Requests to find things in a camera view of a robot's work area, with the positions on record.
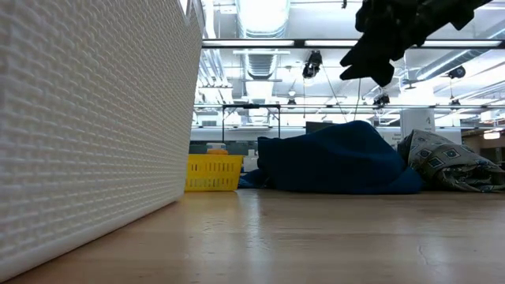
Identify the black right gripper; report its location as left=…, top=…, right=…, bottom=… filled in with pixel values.
left=339, top=0, right=439, bottom=88

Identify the blue cloth garment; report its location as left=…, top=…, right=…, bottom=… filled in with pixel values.
left=238, top=120, right=425, bottom=196

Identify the grey patterned cloth gown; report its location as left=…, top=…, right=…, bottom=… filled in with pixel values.
left=397, top=128, right=505, bottom=193

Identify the small yellow plastic basket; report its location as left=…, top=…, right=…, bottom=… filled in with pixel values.
left=184, top=153, right=245, bottom=193

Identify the white perforated plastic bin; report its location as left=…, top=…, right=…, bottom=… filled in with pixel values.
left=0, top=0, right=207, bottom=282

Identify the white pillar box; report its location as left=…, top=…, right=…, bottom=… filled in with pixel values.
left=399, top=107, right=436, bottom=138

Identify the black monitor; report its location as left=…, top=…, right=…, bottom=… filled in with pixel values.
left=305, top=121, right=341, bottom=135

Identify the black overhead crossbar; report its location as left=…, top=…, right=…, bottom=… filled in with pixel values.
left=201, top=38, right=505, bottom=50

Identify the brown wooden furniture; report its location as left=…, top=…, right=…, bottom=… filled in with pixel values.
left=461, top=128, right=505, bottom=163

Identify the small white box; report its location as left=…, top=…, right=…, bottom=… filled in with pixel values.
left=243, top=148, right=260, bottom=174

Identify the black ceiling-hung camera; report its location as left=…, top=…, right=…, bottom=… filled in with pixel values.
left=447, top=65, right=467, bottom=80
left=372, top=92, right=392, bottom=107

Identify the black overhead camera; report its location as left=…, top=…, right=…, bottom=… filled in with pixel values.
left=301, top=50, right=324, bottom=80

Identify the silver ceiling duct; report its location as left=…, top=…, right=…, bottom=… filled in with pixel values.
left=235, top=0, right=291, bottom=80

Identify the black metal stand frame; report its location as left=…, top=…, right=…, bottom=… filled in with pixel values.
left=221, top=103, right=282, bottom=143

